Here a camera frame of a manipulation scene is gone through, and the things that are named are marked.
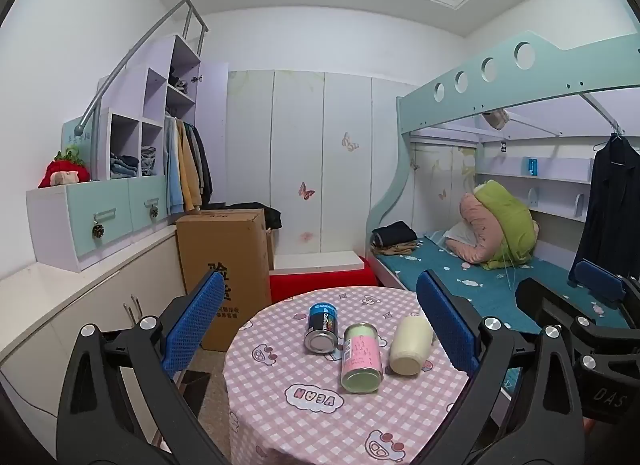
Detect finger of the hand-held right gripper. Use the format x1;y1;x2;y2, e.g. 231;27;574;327
570;258;640;315
515;277;577;338

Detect white pillow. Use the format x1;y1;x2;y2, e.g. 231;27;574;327
444;222;476;247

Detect light blue hanging shirt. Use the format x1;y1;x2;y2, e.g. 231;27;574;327
164;116;187;216

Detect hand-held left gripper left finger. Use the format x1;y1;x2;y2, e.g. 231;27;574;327
56;271;231;465

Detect blue printed bed sheet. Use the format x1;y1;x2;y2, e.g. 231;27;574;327
375;234;640;341

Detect pink green rolled duvet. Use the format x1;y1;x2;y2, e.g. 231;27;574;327
445;192;540;266

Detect white low cabinet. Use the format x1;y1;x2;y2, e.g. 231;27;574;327
0;230;189;446

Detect folded tan clothes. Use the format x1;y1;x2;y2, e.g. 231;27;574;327
372;240;424;259

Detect pink and green can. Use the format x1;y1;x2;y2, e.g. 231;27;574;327
341;323;385;394

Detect grey hanging pouch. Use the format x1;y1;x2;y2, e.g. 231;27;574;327
481;108;510;131

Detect lilac stair shelf unit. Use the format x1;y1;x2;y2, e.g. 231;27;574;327
97;34;229;213

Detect hanging clothes on rack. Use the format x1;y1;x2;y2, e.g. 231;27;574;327
177;120;204;209

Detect red strawberry plush toy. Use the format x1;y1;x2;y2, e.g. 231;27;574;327
38;146;92;189

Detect white butterfly wardrobe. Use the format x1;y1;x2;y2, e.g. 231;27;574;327
225;70;417;260

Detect folded dark clothes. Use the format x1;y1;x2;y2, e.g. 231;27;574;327
371;221;419;248

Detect cream white cup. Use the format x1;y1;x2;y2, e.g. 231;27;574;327
389;315;434;376

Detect teal bunk bed frame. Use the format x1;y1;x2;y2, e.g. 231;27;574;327
367;30;640;298

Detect green pillow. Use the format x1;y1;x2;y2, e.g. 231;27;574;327
472;180;537;271

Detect white flat board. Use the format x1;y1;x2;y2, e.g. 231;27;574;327
274;252;365;271

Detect black cloth bundle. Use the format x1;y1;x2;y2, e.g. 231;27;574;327
206;202;284;232

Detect blue metal can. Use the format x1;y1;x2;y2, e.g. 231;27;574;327
304;302;337;354

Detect black hanging coat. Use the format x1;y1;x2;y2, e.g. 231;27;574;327
575;133;640;280

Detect teal drawer cabinet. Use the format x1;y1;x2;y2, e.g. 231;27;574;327
26;175;169;274

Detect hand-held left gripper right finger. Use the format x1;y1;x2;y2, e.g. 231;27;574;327
416;270;584;465

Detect pink checkered tablecloth round table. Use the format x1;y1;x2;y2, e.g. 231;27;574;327
222;286;501;465

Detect large cardboard box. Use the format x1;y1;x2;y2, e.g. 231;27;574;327
175;208;274;352

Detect grey metal handrail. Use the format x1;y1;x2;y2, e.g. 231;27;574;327
80;0;209;139

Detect dark hanging jacket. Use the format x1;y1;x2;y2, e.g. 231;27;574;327
191;125;214;207

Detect lilac wall shelves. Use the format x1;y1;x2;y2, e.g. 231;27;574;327
474;155;594;222

